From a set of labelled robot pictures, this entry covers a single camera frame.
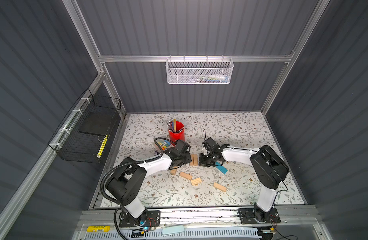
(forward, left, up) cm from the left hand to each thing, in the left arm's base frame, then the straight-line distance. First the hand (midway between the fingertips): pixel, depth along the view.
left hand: (190, 157), depth 91 cm
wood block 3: (-7, +10, -1) cm, 13 cm away
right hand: (-3, -6, -4) cm, 8 cm away
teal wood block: (-7, -19, -4) cm, 20 cm away
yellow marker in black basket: (-5, +42, +23) cm, 48 cm away
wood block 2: (0, -4, -3) cm, 5 cm away
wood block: (-2, -1, -2) cm, 3 cm away
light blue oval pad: (-36, +8, -2) cm, 37 cm away
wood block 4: (-9, +3, -5) cm, 11 cm away
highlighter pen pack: (+12, +16, -2) cm, 20 cm away
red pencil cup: (+12, +6, +7) cm, 15 cm away
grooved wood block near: (-14, -3, -3) cm, 14 cm away
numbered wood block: (-18, -16, -3) cm, 24 cm away
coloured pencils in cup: (+18, +11, +9) cm, 23 cm away
